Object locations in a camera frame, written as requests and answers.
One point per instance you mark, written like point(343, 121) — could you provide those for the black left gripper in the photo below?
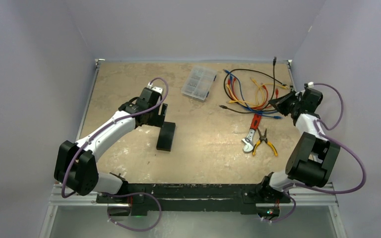
point(158, 118)

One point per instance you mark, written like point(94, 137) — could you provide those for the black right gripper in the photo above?
point(280, 103)

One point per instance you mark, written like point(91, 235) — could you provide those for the black network switch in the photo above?
point(166, 136)

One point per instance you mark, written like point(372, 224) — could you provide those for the clear plastic parts box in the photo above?
point(199, 82)

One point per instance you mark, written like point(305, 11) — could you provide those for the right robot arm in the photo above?
point(314, 156)

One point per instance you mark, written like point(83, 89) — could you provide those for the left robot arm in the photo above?
point(76, 165)

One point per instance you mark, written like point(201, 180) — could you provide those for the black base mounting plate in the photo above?
point(242, 198)

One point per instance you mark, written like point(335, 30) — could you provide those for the yellow handled pliers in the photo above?
point(263, 138)

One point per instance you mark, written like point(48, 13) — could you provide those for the aluminium frame rail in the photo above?
point(302, 196)

